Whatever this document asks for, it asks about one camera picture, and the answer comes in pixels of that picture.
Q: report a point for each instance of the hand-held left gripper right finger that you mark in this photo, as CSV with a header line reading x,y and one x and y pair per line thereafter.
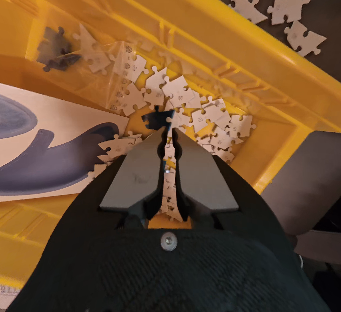
x,y
202,181

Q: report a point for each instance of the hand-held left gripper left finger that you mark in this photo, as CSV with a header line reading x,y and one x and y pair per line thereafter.
x,y
135,181

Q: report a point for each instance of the dark blue puzzle piece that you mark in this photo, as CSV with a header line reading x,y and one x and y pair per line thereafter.
x,y
66,60
157,120

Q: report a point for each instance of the pile of white puzzle pieces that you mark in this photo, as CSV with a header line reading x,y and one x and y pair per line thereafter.
x,y
175,91

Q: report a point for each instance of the yellow plastic bin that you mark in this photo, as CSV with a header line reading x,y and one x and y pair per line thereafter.
x,y
186,11

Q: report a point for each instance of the slate blue puzzle piece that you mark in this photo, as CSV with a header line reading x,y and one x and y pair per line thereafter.
x,y
52,43

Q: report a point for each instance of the white card with blue shapes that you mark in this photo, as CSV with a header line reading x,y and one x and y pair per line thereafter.
x,y
66,115

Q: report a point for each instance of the clear plastic bag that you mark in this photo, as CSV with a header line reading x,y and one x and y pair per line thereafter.
x,y
121,77

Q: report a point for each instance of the white jigsaw piece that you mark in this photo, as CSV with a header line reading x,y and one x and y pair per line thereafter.
x,y
93,53

